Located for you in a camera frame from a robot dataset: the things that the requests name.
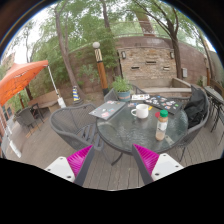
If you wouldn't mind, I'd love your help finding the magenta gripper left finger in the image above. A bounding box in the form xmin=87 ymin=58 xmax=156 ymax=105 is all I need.
xmin=46 ymin=145 xmax=94 ymax=186

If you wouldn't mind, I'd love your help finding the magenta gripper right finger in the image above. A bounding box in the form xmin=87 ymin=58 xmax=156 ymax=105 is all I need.
xmin=132 ymin=144 xmax=183 ymax=185

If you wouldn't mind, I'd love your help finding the grey wicker chair left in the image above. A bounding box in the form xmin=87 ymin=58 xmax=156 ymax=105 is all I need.
xmin=49 ymin=103 xmax=104 ymax=151

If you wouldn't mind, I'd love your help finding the bottle with green cap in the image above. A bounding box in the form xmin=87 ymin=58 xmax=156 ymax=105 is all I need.
xmin=155 ymin=110 xmax=168 ymax=141

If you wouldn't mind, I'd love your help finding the round glass patio table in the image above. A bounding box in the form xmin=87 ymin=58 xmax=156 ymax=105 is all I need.
xmin=95 ymin=101 xmax=189 ymax=167

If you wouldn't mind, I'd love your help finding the grey wicker chair right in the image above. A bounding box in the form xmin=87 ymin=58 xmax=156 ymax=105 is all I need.
xmin=176 ymin=86 xmax=209 ymax=160

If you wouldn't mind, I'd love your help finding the white ceramic mug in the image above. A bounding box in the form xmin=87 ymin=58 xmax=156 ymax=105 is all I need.
xmin=131 ymin=104 xmax=149 ymax=119

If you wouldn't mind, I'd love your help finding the black laptop with stickers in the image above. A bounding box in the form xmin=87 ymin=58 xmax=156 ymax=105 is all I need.
xmin=145 ymin=95 xmax=183 ymax=115

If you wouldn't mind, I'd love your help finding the grey laptop with stickers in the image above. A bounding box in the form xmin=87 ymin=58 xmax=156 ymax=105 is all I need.
xmin=90 ymin=100 xmax=125 ymax=120

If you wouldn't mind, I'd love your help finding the distant grey chair left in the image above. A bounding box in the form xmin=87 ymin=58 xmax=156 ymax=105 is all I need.
xmin=16 ymin=107 xmax=36 ymax=128

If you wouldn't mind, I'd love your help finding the black backpack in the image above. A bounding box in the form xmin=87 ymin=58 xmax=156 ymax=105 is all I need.
xmin=184 ymin=89 xmax=208 ymax=128

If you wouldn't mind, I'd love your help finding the white booklet on table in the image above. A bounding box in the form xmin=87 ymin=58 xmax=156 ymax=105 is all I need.
xmin=131 ymin=94 xmax=150 ymax=101

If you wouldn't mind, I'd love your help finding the blue yellow striped bollard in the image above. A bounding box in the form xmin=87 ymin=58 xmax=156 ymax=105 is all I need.
xmin=72 ymin=86 xmax=83 ymax=104

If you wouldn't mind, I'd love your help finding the potted green plant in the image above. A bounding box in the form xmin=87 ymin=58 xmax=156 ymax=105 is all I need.
xmin=112 ymin=76 xmax=132 ymax=102

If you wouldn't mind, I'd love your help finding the dark table far right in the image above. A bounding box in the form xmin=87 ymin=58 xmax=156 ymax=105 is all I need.
xmin=203 ymin=85 xmax=224 ymax=133

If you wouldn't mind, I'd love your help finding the orange patio umbrella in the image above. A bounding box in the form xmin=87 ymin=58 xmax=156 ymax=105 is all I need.
xmin=0 ymin=60 xmax=48 ymax=106

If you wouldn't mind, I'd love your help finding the wooden lamp post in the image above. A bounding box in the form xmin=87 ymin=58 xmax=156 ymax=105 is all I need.
xmin=92 ymin=42 xmax=109 ymax=96

